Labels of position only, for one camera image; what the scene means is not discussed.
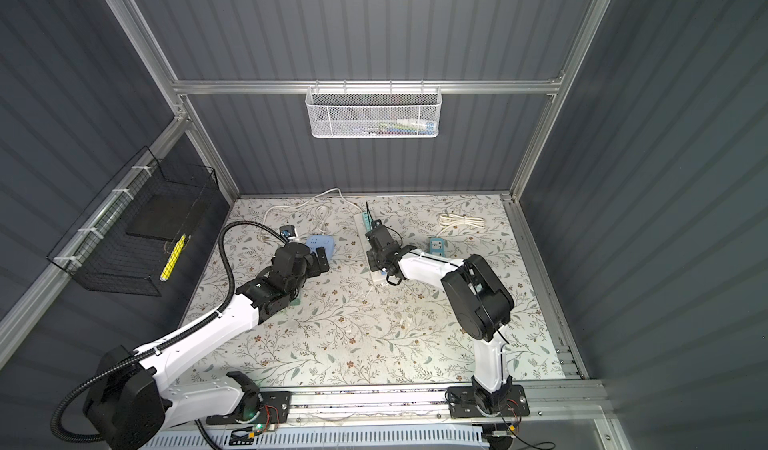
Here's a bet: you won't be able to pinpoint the items in white basket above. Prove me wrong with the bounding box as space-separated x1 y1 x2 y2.
355 118 438 138

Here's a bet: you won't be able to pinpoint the teal power strip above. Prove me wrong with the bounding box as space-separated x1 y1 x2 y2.
429 237 446 257

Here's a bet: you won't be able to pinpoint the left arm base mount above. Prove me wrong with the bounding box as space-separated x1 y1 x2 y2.
205 391 292 426

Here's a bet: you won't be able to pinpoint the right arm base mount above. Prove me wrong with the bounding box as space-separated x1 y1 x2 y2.
445 384 530 419

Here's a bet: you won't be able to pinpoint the bundled white cable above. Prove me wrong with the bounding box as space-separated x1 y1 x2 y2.
437 212 486 235

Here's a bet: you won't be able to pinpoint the yellow marker pen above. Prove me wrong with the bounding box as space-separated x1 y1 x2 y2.
160 235 188 282

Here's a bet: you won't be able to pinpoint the white power strip cable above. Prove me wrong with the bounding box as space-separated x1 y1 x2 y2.
262 187 364 226

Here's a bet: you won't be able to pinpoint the black corrugated cable hose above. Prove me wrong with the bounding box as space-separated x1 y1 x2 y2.
50 220 289 450

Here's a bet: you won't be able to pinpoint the white wire mesh basket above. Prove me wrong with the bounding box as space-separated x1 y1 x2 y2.
305 87 443 139

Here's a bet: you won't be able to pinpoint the blue square power socket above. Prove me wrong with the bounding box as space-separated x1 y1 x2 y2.
305 235 335 259

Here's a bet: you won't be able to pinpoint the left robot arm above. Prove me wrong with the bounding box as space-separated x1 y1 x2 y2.
83 242 329 449

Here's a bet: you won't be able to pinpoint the black wire basket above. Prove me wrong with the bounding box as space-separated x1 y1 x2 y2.
47 150 220 297

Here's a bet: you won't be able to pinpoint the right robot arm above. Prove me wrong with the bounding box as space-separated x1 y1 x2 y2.
365 220 515 412

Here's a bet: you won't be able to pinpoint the white vented cover strip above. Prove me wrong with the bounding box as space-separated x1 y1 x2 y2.
144 424 490 449

